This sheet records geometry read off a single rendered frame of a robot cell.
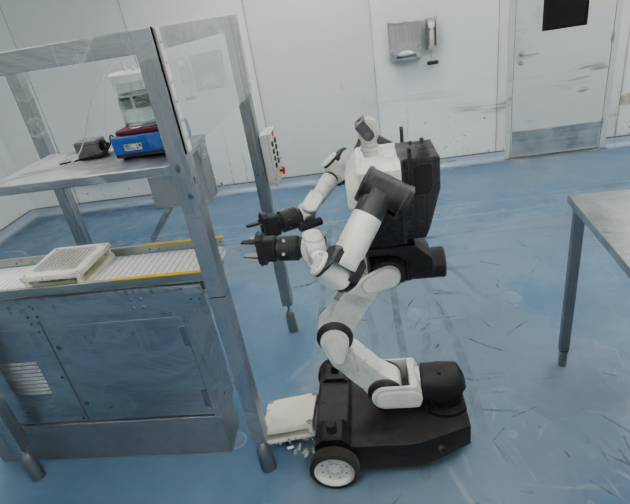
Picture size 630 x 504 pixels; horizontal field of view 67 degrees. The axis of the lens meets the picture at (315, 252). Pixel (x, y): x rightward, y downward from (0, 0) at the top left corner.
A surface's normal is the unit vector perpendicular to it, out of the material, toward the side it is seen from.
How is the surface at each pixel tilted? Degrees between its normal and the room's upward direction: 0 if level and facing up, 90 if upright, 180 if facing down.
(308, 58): 90
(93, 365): 90
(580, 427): 0
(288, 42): 90
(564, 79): 90
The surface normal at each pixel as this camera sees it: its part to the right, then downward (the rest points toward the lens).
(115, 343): -0.07, 0.48
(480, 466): -0.15, -0.88
